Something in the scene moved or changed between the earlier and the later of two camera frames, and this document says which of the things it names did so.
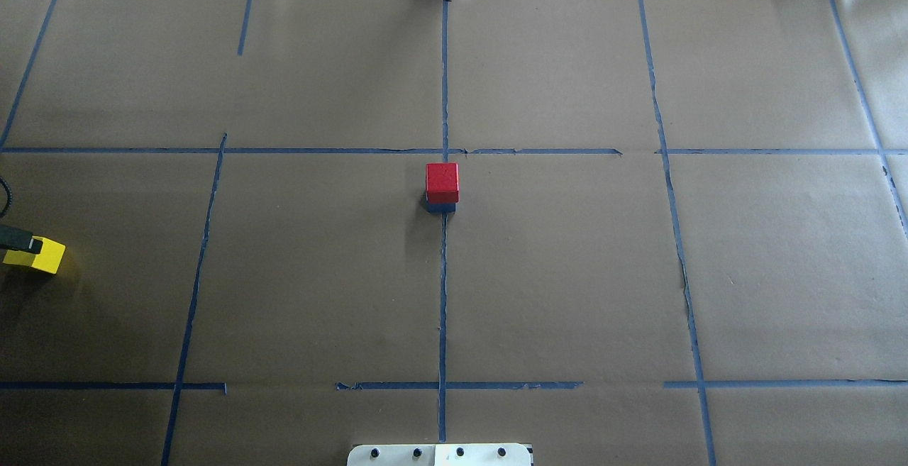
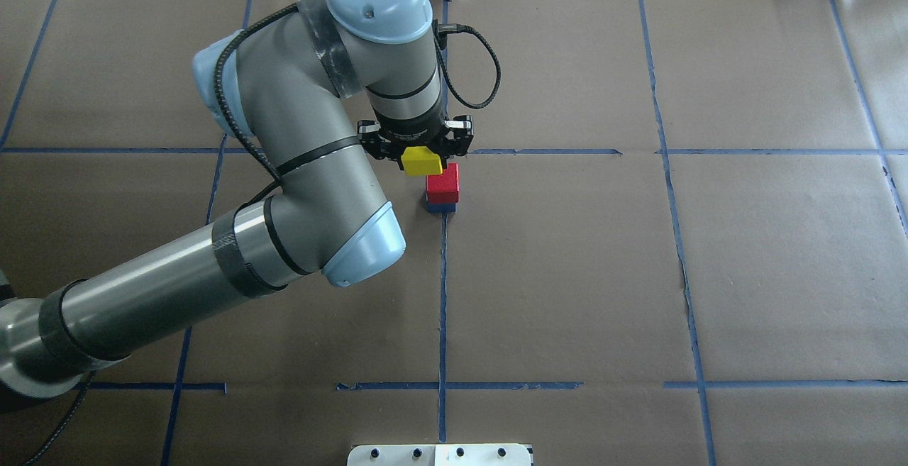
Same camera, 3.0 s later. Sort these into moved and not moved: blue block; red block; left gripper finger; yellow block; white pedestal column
Moved: left gripper finger; yellow block
Not moved: blue block; red block; white pedestal column
